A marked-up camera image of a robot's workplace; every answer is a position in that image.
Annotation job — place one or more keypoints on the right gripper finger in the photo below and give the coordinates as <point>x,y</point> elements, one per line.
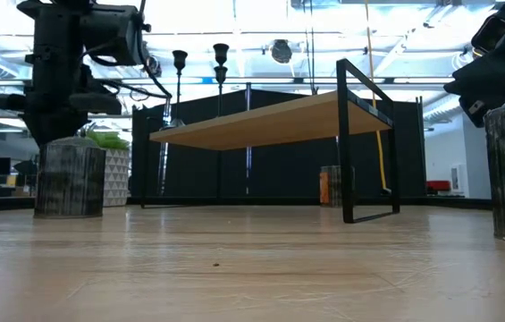
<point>473,109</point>

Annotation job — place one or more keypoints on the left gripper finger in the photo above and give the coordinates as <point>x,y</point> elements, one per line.
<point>55,127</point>

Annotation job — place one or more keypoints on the short black candlestick holder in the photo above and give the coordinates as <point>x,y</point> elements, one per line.
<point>221,73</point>

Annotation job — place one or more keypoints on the white triangle-pattern planter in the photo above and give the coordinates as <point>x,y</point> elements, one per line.
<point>118,179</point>

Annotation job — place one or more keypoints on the red seat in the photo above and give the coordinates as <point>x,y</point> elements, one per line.
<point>438,185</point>

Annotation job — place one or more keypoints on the silver metal pole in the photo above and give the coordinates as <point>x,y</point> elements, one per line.
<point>164,152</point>
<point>248,170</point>

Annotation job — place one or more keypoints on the long ceiling light bar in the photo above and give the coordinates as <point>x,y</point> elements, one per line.
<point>279,80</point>

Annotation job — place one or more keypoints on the black partition screen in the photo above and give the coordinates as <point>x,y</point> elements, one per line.
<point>279,170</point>

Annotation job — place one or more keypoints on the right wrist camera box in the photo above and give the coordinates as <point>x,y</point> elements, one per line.
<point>493,33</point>

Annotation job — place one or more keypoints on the white wall box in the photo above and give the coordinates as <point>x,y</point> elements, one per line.
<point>456,178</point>

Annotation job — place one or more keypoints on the black table border rail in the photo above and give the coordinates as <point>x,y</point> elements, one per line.
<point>2,203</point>

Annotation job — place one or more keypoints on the wooden shelf black metal frame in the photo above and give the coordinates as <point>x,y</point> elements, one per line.
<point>270,123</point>

